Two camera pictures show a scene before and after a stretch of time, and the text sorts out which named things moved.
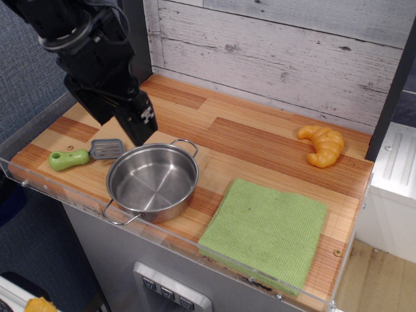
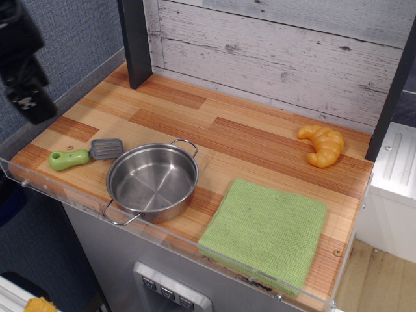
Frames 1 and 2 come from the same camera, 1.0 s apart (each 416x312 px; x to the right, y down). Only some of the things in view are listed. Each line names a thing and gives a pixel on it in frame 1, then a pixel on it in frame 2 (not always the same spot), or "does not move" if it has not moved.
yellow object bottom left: (39, 305) does not move
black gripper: (106, 65) -> (23, 75)
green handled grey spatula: (100, 149) does not move
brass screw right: (337, 253) does not move
